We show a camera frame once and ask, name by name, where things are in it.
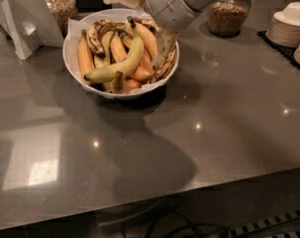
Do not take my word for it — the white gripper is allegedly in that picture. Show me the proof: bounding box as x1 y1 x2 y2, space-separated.
103 0 199 66

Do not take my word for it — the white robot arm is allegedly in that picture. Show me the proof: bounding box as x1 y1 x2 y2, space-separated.
103 0 217 65

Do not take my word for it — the orange banana upper right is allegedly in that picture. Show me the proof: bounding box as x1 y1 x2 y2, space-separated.
125 22 157 63

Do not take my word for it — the orange banana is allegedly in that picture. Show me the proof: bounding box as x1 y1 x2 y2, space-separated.
77 30 94 75
110 33 127 62
125 22 157 63

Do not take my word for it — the long yellow-green banana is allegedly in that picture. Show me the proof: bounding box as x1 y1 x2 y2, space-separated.
84 16 145 83

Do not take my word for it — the orange banana centre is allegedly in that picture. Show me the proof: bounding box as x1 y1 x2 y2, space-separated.
110 33 127 62

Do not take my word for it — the spotted brown banana right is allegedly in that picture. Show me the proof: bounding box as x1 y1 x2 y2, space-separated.
149 48 176 83

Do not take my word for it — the spotted banana upper left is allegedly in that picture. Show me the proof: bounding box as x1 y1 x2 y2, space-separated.
87 19 113 58

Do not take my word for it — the short banana at front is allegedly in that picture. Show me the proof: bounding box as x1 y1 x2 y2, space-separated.
110 71 142 94

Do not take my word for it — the orange banana at left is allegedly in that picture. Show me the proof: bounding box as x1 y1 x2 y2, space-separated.
77 30 94 75

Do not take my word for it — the glass jar right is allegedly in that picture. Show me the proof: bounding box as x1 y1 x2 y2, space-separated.
207 0 251 37

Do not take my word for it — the glass jar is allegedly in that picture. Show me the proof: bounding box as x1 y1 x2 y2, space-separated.
45 0 78 37
207 0 251 37

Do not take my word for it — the glass jar left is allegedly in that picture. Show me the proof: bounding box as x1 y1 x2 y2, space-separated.
45 0 78 37

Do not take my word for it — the white sign holder left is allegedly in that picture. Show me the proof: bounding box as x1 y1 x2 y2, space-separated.
0 0 63 60

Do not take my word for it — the stack of white bowls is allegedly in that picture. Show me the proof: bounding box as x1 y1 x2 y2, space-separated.
265 2 300 48

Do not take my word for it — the black mat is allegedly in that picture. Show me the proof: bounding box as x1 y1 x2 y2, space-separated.
256 31 300 70

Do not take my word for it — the black cable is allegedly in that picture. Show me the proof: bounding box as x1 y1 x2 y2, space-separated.
121 208 230 238

